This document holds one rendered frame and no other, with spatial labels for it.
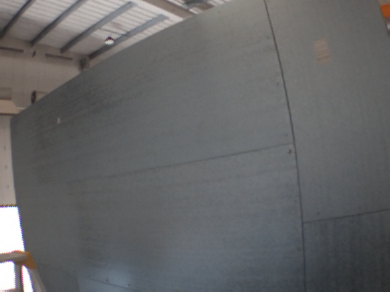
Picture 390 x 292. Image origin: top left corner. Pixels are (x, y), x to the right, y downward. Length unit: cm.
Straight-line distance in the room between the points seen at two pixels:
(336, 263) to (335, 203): 20
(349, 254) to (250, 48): 76
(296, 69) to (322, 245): 56
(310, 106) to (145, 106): 69
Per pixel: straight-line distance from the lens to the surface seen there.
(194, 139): 132
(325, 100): 110
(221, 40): 130
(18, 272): 174
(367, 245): 109
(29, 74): 1247
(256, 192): 119
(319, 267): 115
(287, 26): 119
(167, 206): 142
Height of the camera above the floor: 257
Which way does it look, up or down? 8 degrees up
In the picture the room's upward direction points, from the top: 7 degrees counter-clockwise
